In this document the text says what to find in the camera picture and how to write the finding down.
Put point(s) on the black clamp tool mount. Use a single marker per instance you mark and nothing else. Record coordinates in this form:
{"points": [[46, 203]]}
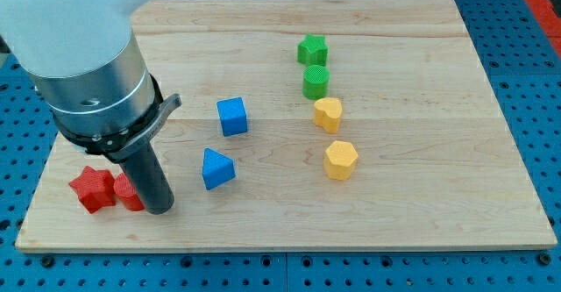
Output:
{"points": [[124, 128]]}

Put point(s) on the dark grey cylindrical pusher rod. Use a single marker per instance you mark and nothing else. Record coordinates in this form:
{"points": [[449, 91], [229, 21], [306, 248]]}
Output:
{"points": [[145, 174]]}

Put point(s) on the red star block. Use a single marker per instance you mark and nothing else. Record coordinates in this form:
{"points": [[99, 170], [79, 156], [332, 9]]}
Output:
{"points": [[94, 189]]}

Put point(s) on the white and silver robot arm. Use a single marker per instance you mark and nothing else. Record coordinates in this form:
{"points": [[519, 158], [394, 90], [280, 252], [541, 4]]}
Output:
{"points": [[84, 60]]}

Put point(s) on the green star block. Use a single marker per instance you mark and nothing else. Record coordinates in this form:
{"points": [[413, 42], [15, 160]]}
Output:
{"points": [[313, 50]]}

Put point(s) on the red cylinder block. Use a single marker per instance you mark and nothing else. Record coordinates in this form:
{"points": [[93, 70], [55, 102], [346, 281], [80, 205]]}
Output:
{"points": [[127, 194]]}

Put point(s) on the blue triangle block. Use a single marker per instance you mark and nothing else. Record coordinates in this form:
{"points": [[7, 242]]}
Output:
{"points": [[216, 169]]}

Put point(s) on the blue cube block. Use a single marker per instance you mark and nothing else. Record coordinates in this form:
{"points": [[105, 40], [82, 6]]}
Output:
{"points": [[232, 115]]}

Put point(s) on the light wooden board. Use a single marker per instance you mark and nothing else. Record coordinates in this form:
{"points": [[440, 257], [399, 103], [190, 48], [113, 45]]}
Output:
{"points": [[438, 169]]}

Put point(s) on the green cylinder block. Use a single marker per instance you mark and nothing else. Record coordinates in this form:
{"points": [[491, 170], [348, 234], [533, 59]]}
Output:
{"points": [[315, 82]]}

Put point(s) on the yellow heart block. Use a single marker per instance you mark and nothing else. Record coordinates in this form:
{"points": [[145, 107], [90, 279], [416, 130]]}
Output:
{"points": [[328, 114]]}

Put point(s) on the yellow hexagon block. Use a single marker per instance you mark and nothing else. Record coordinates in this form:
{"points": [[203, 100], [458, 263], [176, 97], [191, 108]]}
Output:
{"points": [[340, 160]]}

